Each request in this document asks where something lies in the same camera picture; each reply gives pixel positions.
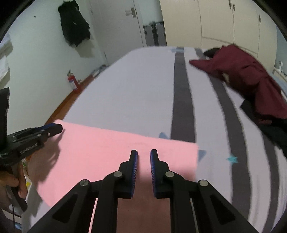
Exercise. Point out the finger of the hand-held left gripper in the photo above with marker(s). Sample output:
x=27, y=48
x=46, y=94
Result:
x=53, y=131
x=46, y=126

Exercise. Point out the bed with striped star sheet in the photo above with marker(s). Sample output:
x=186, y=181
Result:
x=139, y=89

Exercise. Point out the small white desk fan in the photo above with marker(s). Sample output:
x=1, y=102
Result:
x=280, y=65

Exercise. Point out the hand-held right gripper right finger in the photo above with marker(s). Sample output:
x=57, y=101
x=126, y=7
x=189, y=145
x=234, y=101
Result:
x=153, y=172

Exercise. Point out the red fire extinguisher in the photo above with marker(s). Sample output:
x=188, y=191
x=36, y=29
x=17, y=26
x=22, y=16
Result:
x=73, y=83

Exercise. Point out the white door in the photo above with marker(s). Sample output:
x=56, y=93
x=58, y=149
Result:
x=116, y=29

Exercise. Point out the maroon garment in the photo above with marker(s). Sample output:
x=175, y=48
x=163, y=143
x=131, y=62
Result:
x=242, y=67

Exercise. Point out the cream wardrobe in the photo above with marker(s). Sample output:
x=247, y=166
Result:
x=213, y=22

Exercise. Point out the black hanging jacket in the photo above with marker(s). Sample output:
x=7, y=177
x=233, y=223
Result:
x=74, y=24

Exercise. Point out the dark metal suitcase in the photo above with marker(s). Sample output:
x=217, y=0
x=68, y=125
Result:
x=154, y=33

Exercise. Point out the pink shirt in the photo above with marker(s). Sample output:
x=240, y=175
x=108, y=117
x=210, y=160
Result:
x=101, y=145

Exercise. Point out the white nightstand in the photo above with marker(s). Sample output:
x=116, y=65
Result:
x=280, y=74

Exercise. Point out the person's left hand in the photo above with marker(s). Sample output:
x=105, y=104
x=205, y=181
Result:
x=9, y=179

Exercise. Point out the black garment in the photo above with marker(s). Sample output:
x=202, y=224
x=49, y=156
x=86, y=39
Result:
x=275, y=134

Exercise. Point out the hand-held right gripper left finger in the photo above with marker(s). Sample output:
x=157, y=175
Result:
x=134, y=172

